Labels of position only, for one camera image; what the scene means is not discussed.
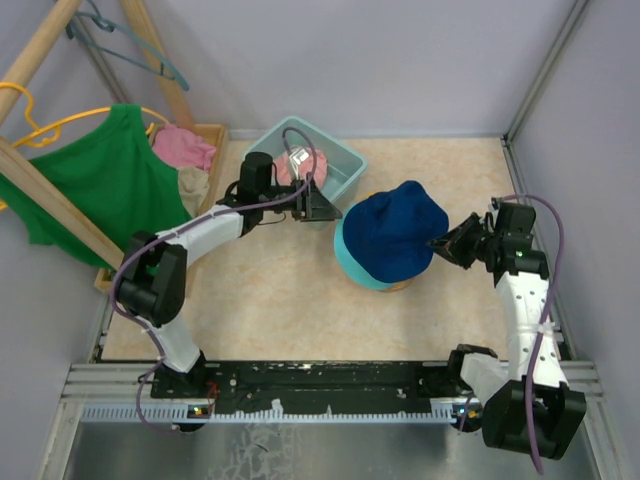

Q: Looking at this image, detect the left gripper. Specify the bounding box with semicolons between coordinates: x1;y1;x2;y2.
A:
259;172;342;222

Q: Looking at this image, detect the light teal plastic bin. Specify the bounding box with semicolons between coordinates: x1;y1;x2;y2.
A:
245;116;368;212

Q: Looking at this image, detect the pink hat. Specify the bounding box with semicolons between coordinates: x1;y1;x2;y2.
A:
274;147;328;188

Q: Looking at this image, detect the turquoise bucket hat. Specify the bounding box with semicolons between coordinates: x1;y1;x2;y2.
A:
333;219;392;291

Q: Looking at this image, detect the dark blue bucket hat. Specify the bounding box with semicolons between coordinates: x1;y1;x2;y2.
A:
342;180;449;284

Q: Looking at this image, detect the wooden hat stand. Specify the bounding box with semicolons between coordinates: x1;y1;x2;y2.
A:
382;279;413;293

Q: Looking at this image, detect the wooden clothes rack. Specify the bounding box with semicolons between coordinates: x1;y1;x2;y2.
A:
1;1;229;268

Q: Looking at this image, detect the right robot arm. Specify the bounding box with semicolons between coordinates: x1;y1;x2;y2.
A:
429;195;586;467

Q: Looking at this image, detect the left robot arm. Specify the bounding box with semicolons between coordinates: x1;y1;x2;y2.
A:
110;152;342;397

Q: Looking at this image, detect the pink cloth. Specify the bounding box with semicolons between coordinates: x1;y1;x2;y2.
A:
152;124;217;172

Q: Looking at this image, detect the green shirt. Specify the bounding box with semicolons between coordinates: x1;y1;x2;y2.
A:
31;104;192;251

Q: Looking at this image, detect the yellow hanger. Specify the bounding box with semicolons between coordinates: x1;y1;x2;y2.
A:
0;81;169;211

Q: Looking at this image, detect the grey-blue hanger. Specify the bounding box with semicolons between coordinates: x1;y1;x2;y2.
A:
63;1;191;92

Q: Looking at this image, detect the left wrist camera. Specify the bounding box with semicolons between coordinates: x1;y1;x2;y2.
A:
286;147;310;179

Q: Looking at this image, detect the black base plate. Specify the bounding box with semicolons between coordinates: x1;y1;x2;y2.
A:
151;361;471;415

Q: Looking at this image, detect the aluminium rail frame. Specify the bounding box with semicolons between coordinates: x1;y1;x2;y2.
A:
59;359;601;426

